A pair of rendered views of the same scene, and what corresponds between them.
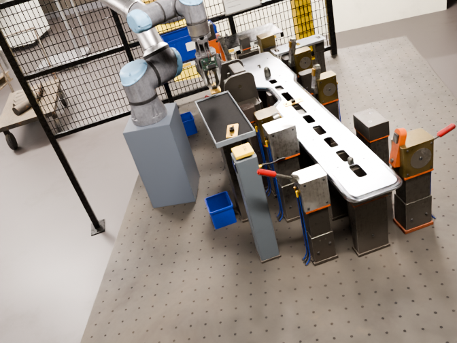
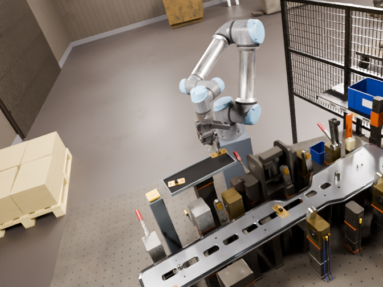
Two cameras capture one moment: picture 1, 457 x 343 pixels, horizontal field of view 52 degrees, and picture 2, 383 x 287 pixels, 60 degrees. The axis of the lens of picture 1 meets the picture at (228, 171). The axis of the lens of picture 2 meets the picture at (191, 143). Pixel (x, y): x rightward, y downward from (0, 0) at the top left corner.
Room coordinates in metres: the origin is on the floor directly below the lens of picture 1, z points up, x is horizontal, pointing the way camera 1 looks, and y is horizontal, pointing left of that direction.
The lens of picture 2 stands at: (1.29, -1.33, 2.21)
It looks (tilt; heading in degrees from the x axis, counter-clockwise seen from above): 34 degrees down; 80
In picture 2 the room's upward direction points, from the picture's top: 17 degrees counter-clockwise
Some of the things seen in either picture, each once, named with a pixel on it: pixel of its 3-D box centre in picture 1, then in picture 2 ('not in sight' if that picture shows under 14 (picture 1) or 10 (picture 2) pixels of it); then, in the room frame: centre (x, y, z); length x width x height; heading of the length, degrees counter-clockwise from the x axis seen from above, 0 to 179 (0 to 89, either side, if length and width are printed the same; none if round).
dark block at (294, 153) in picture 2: not in sight; (291, 179); (1.97, -0.11, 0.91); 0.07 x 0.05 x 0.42; 96
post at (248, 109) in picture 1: (256, 148); (242, 208); (1.65, -0.14, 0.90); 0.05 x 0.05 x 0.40; 6
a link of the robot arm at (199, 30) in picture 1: (199, 28); (204, 114); (1.61, -0.04, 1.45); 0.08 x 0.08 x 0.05
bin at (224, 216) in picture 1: (220, 209); not in sight; (1.51, 0.07, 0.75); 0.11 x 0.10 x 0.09; 6
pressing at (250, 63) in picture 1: (296, 104); (278, 214); (1.75, -0.35, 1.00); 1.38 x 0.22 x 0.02; 6
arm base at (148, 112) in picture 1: (146, 106); (228, 126); (1.80, 0.25, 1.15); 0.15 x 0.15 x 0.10
